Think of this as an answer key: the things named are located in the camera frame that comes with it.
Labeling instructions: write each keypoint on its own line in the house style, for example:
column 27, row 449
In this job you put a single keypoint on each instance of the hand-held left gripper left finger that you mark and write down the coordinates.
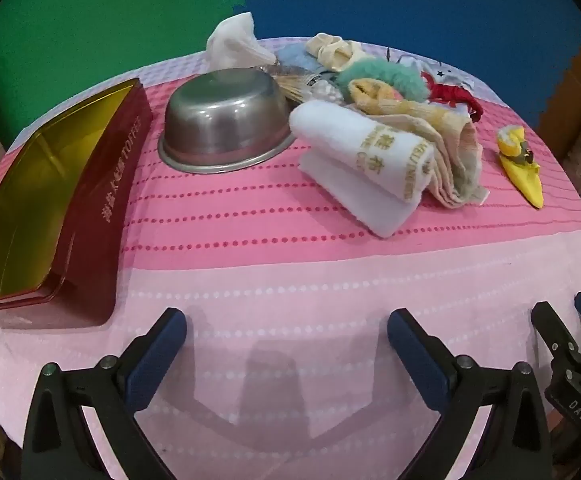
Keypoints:
column 158, row 360

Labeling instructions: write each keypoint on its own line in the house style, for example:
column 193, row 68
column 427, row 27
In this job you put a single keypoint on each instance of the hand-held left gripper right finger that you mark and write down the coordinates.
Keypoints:
column 418, row 360

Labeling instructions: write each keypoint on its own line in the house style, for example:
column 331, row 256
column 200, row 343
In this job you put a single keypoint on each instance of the red tin box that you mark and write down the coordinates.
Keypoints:
column 95, row 185

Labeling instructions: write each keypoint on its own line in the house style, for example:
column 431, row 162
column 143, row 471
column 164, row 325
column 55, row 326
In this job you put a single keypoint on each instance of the beige striped towel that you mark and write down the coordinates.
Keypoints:
column 458, row 160

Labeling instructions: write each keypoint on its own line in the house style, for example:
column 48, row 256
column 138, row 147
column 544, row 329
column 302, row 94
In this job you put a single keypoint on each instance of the white towel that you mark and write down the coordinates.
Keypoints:
column 340, row 135

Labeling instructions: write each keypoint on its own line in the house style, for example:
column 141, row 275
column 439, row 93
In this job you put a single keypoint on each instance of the yellow knit sock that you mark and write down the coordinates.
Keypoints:
column 370, row 92

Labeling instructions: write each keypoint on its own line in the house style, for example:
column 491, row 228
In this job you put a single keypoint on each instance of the teal fluffy scrunchie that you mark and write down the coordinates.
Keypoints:
column 400, row 77

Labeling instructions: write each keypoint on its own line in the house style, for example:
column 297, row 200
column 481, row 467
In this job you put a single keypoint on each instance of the yellow plush toy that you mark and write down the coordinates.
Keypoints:
column 525, row 180

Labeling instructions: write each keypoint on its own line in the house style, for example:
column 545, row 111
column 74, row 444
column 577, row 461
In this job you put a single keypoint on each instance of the pink tablecloth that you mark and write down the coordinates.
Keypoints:
column 295, row 270

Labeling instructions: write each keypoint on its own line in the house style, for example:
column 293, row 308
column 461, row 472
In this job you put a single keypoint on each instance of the steel bowl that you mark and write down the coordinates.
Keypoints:
column 220, row 115

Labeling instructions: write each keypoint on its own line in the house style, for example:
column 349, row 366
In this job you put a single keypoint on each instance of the white star-print cloth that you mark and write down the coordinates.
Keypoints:
column 450, row 72

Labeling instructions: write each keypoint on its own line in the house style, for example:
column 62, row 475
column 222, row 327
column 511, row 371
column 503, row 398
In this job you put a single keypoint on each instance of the clear cotton swab packet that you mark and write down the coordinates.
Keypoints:
column 326, row 91

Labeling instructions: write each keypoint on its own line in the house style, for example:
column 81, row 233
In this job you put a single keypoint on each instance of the dried straw bundle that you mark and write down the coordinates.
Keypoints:
column 290, row 87

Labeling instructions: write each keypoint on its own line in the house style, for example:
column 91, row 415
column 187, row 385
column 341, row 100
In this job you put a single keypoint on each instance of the cream cloth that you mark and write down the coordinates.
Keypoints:
column 333, row 52

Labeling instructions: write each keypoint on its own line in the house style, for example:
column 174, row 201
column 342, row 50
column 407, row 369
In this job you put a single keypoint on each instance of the white tissue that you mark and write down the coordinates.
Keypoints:
column 235, row 42

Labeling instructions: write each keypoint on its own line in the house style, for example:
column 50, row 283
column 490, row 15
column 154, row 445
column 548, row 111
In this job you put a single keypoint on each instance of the light blue cloth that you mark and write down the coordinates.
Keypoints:
column 293, row 55

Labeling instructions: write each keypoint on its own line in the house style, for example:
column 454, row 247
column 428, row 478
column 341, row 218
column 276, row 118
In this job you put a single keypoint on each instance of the green foam mat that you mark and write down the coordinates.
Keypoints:
column 95, row 25

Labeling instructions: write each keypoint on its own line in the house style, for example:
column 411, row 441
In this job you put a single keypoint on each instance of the blue foam mat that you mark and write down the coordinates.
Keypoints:
column 395, row 0

